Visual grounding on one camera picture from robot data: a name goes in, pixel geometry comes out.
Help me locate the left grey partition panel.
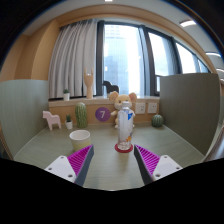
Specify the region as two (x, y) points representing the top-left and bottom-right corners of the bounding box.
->
(0, 79), (49, 157)

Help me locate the black horse figurine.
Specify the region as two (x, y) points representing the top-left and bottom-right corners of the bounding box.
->
(103, 81), (119, 94)

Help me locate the right white wall socket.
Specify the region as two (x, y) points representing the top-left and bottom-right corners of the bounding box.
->
(148, 103), (157, 114)

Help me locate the grey curtain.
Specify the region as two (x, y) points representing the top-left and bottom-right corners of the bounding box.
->
(48, 19), (98, 98)

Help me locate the wooden hand model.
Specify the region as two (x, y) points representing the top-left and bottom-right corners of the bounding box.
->
(84, 69), (94, 99)

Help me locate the small potted plant on table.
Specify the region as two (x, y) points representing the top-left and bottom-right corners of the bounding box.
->
(65, 114), (73, 129)

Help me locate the wooden ledge shelf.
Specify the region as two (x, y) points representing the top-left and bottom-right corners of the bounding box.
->
(49, 96), (159, 124)

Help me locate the round green ceramic cactus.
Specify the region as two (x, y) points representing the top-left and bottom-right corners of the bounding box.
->
(151, 114), (164, 127)

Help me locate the white wall socket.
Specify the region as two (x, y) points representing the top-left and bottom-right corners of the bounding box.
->
(135, 103), (146, 114)
(148, 103), (157, 114)

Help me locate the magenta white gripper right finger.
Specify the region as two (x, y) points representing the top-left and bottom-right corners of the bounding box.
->
(134, 145), (182, 185)

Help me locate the small potted plant on ledge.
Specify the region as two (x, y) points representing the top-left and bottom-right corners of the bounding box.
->
(63, 89), (70, 101)

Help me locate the clear plastic water bottle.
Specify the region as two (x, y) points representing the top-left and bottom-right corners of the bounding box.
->
(117, 102), (134, 150)

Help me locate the right grey partition panel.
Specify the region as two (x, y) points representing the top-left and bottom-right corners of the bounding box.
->
(159, 73), (220, 155)

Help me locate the purple number seven disc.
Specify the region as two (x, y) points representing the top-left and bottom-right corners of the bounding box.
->
(95, 107), (110, 122)

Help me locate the plush mouse toy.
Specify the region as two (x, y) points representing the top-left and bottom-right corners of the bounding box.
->
(109, 91), (137, 128)

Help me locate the left white wall socket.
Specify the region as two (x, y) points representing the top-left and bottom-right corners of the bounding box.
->
(135, 103), (146, 114)

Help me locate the pink wooden horse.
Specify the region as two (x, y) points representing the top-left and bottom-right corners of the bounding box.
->
(43, 111), (61, 130)

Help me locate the red round coaster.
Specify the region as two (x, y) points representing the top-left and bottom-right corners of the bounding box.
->
(114, 144), (133, 153)

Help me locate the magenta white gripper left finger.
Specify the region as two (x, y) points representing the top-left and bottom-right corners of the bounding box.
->
(45, 145), (94, 186)

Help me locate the tall green ceramic cactus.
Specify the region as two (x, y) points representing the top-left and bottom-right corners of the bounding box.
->
(75, 102), (88, 128)

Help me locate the grey partition panel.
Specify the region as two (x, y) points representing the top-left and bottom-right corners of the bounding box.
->
(159, 73), (220, 155)
(0, 79), (49, 157)

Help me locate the cream yellow cup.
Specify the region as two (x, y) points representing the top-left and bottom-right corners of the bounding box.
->
(69, 130), (91, 151)

